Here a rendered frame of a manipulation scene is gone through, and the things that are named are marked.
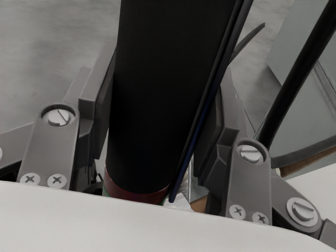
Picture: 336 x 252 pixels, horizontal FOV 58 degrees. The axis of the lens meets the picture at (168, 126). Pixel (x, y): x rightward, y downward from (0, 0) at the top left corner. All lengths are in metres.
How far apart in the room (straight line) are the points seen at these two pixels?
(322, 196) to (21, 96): 2.23
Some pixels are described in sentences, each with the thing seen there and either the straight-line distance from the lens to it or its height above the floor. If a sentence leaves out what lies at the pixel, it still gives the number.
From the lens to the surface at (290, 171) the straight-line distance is 0.30.
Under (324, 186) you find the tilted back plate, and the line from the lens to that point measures 0.58.
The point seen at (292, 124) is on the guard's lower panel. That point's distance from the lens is 1.57.
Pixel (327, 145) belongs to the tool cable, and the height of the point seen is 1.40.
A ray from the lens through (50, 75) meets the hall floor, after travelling 2.70.
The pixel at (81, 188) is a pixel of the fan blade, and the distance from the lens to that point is 0.68.
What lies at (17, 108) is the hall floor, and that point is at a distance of 2.41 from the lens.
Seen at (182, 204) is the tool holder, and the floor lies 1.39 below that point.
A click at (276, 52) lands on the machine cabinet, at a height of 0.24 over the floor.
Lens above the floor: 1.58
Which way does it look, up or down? 43 degrees down
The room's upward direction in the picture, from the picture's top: 16 degrees clockwise
